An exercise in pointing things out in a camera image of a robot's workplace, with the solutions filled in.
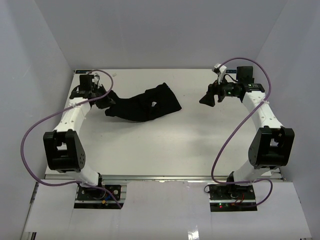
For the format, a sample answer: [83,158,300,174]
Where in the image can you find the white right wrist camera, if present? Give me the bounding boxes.
[212,63,227,84]

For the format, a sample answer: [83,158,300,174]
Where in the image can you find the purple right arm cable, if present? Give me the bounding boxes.
[204,57,273,207]

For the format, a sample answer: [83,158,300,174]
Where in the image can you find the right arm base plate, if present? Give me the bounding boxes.
[204,184,258,213]

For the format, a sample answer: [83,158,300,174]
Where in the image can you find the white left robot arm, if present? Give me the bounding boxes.
[43,71,116,188]

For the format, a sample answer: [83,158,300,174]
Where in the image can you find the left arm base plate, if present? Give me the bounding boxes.
[74,184,124,210]

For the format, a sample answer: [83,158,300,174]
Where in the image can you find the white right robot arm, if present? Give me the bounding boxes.
[199,63,295,186]

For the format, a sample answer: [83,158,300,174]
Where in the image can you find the black table label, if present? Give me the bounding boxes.
[226,69,237,74]
[75,69,90,74]

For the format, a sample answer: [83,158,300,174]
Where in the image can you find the right black table label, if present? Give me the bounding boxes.
[226,69,237,74]

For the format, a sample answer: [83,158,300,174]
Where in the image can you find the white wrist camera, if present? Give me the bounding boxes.
[212,63,227,84]
[92,74,101,87]

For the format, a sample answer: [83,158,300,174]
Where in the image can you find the left black table label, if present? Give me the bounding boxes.
[75,69,90,74]

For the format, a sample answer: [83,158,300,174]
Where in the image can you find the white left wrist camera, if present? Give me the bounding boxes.
[92,74,101,87]

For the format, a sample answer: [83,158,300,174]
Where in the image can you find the black t-shirt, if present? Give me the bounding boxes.
[105,82,182,122]

